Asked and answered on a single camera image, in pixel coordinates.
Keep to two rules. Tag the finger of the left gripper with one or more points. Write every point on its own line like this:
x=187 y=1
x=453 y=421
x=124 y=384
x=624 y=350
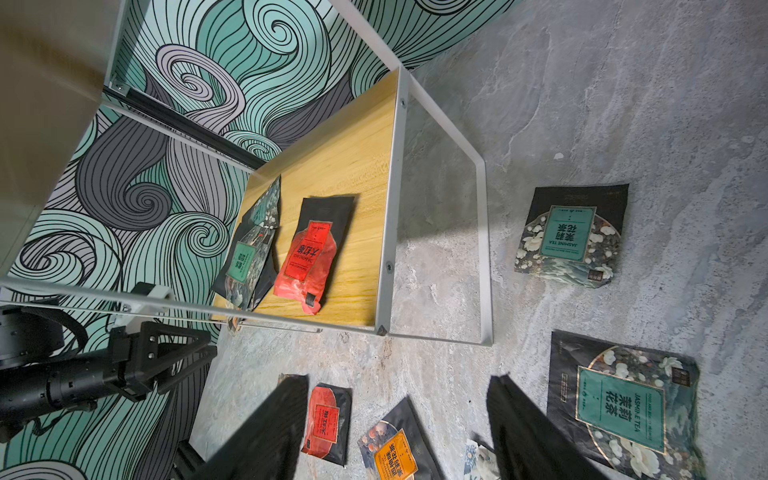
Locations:
x=155 y=359

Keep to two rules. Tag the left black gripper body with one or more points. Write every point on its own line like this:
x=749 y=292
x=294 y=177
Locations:
x=32 y=390

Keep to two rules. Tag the jasmine tea bag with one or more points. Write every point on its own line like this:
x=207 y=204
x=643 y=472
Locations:
x=629 y=408
x=573 y=234

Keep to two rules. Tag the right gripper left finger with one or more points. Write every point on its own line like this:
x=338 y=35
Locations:
x=268 y=443

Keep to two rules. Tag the jasmine tea bag lower shelf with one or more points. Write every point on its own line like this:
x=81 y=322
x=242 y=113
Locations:
x=249 y=271

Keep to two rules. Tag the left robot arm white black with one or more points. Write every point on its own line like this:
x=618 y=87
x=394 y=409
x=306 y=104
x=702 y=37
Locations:
x=40 y=332

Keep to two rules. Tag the orange floral tea bag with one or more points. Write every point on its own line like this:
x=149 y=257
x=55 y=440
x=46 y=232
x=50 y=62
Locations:
x=396 y=448

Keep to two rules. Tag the red tea bag shelf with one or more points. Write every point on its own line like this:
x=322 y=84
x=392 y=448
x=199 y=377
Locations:
x=328 y=423
x=320 y=234

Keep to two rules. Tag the white wooden two-tier shelf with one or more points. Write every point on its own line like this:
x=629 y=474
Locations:
x=207 y=103

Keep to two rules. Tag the red tea bag top shelf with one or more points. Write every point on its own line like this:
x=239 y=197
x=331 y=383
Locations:
x=328 y=423

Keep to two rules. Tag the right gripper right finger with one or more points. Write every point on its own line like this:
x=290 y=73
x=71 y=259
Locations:
x=527 y=445

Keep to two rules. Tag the jasmine tea bag front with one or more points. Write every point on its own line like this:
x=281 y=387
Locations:
x=573 y=234

